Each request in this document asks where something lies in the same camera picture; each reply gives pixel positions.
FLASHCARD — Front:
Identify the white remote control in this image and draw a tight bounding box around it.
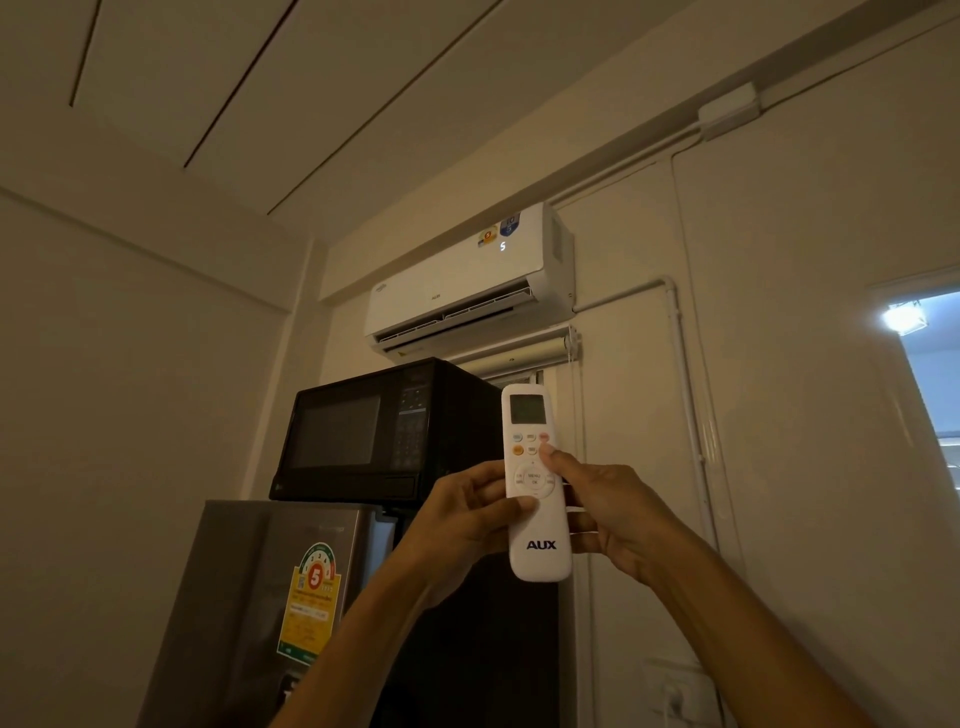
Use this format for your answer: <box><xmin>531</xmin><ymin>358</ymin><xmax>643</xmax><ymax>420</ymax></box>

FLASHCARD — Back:
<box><xmin>500</xmin><ymin>383</ymin><xmax>574</xmax><ymax>584</ymax></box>

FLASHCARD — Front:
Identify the yellow energy label sticker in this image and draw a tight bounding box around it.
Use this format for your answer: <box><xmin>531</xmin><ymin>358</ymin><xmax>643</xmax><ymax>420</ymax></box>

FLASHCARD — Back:
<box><xmin>275</xmin><ymin>541</ymin><xmax>343</xmax><ymax>667</ymax></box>

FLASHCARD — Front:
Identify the person's left hand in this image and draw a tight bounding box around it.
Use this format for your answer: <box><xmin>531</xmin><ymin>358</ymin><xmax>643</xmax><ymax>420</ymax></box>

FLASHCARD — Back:
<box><xmin>389</xmin><ymin>458</ymin><xmax>540</xmax><ymax>609</ymax></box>

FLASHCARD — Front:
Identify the person's right hand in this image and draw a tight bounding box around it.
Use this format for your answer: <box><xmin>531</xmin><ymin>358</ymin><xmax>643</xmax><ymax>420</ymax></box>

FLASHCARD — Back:
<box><xmin>538</xmin><ymin>442</ymin><xmax>699</xmax><ymax>590</ymax></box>

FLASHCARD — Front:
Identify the person's right forearm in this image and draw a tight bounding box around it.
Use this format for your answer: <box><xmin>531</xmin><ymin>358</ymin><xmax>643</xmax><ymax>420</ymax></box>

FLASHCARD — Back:
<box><xmin>648</xmin><ymin>532</ymin><xmax>879</xmax><ymax>728</ymax></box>

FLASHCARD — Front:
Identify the black microwave oven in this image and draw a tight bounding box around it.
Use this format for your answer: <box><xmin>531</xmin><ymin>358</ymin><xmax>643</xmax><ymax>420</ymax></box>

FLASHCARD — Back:
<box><xmin>268</xmin><ymin>356</ymin><xmax>505</xmax><ymax>511</ymax></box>

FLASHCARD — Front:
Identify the white air conditioner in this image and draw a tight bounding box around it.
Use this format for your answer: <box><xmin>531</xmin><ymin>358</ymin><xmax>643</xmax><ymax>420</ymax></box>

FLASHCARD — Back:
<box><xmin>363</xmin><ymin>200</ymin><xmax>577</xmax><ymax>363</ymax></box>

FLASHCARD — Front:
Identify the white conduit pipe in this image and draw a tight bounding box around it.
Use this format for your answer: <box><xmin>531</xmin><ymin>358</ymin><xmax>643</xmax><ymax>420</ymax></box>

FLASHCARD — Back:
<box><xmin>573</xmin><ymin>275</ymin><xmax>723</xmax><ymax>553</ymax></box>

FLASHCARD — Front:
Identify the beige roller blind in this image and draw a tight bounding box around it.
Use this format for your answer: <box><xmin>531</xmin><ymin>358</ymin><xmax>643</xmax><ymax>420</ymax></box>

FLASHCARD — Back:
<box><xmin>449</xmin><ymin>323</ymin><xmax>583</xmax><ymax>380</ymax></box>

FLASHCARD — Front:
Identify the white wall socket box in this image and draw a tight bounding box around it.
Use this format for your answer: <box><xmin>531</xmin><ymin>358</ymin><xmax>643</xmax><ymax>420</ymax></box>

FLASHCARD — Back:
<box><xmin>641</xmin><ymin>658</ymin><xmax>721</xmax><ymax>728</ymax></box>

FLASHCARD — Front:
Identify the white plug with cable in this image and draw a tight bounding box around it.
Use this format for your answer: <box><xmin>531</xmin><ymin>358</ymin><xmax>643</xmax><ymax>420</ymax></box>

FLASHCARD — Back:
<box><xmin>659</xmin><ymin>678</ymin><xmax>688</xmax><ymax>728</ymax></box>

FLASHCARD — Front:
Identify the person's left forearm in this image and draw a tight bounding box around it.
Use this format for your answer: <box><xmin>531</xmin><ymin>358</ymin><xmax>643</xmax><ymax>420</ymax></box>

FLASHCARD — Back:
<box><xmin>269</xmin><ymin>554</ymin><xmax>444</xmax><ymax>728</ymax></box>

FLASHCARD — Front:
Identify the white ceiling conduit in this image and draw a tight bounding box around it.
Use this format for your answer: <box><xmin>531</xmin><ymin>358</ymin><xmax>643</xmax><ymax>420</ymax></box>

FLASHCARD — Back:
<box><xmin>549</xmin><ymin>119</ymin><xmax>706</xmax><ymax>210</ymax></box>

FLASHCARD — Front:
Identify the grey refrigerator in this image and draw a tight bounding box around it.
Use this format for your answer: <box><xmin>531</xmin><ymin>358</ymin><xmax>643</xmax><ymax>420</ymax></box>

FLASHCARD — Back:
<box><xmin>134</xmin><ymin>498</ymin><xmax>560</xmax><ymax>728</ymax></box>

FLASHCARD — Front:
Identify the white junction box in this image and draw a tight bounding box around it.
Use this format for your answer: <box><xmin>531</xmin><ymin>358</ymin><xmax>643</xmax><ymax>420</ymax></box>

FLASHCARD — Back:
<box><xmin>697</xmin><ymin>80</ymin><xmax>763</xmax><ymax>142</ymax></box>

